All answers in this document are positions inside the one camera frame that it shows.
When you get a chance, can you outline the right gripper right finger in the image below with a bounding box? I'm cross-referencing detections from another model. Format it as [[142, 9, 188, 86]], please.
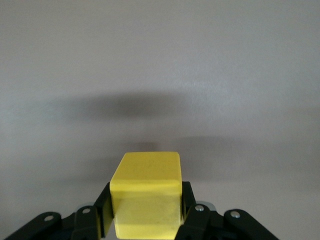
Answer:
[[174, 181, 278, 240]]

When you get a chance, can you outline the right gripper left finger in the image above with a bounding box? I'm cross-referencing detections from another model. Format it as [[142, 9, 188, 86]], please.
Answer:
[[4, 182, 116, 240]]

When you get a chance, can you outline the yellow block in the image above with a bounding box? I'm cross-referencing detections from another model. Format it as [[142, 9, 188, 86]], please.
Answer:
[[109, 151, 185, 240]]

